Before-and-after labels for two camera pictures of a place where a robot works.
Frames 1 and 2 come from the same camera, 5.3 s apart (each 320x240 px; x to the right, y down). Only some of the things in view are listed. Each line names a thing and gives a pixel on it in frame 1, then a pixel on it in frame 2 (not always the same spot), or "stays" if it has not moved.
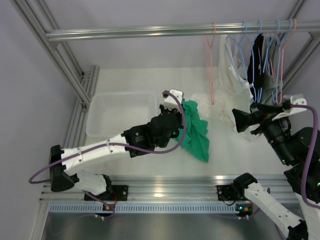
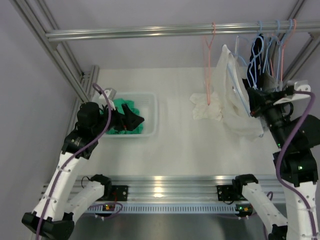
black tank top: (254, 69) stays
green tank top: (196, 140) to (118, 103)
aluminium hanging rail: (234, 28) stays
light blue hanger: (242, 50) to (236, 74)
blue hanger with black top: (255, 67) stays
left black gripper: (180, 124) to (129, 120)
